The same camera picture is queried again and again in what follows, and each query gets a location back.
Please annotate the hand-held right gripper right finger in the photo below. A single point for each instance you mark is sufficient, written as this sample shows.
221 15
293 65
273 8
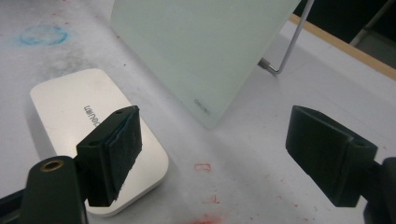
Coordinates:
323 155

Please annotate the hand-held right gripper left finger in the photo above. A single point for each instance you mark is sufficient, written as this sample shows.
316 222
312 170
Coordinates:
106 161

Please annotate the white whiteboard eraser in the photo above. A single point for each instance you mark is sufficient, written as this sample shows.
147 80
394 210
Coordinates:
68 99

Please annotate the metal whiteboard support leg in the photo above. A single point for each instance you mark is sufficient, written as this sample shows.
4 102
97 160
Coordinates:
291 43

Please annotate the frosted glass whiteboard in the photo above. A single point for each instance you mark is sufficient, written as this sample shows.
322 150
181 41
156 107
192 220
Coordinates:
193 46

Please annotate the white desk frame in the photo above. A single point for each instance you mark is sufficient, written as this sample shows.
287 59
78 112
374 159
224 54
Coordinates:
372 21

